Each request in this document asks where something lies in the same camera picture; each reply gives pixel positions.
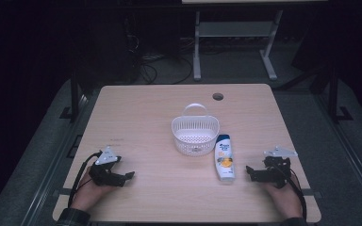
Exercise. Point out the person's left hand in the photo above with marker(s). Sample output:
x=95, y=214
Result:
x=89, y=192

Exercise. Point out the white shampoo bottle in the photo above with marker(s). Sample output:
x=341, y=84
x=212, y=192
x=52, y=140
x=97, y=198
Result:
x=223, y=158

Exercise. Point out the white plastic basket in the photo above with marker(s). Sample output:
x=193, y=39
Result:
x=195, y=132

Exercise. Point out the person's dark sleeve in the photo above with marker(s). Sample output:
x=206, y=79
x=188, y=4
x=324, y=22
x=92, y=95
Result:
x=293, y=221
x=73, y=217

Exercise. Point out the person's right dark sleeve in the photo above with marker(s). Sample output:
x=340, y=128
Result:
x=293, y=221

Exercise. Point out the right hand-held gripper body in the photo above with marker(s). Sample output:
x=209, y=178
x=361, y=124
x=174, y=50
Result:
x=275, y=171

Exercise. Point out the person's right hand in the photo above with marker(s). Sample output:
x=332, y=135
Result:
x=284, y=201

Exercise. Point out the black metal post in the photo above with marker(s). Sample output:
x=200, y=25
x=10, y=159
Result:
x=334, y=94
x=74, y=94

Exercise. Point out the person's left dark sleeve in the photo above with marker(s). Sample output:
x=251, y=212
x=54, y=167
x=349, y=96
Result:
x=73, y=217

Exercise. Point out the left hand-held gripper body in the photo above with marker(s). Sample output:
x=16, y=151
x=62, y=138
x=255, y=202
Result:
x=106, y=169

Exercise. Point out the grey metal stand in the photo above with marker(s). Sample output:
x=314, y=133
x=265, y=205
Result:
x=235, y=40

